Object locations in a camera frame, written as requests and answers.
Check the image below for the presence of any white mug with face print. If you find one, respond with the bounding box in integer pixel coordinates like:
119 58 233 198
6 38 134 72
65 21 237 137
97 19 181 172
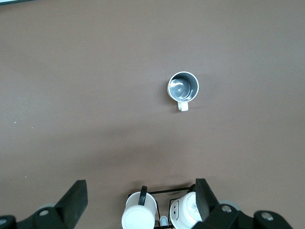
170 191 203 229

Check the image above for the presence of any black wire mug rack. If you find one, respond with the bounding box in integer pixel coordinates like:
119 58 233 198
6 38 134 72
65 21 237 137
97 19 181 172
128 184 199 229

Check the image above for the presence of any plain white mug black handle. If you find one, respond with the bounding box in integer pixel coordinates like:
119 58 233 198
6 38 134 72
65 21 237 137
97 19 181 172
121 186 158 229

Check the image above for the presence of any white mug with grey inside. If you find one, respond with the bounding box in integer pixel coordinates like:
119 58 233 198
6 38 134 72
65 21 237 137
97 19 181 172
166 71 200 112

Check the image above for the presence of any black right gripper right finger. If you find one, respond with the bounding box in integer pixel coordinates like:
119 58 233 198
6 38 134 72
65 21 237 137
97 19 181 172
193 178 239 229

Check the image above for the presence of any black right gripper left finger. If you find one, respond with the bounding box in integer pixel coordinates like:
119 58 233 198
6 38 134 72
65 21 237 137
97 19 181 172
30 180 88 229

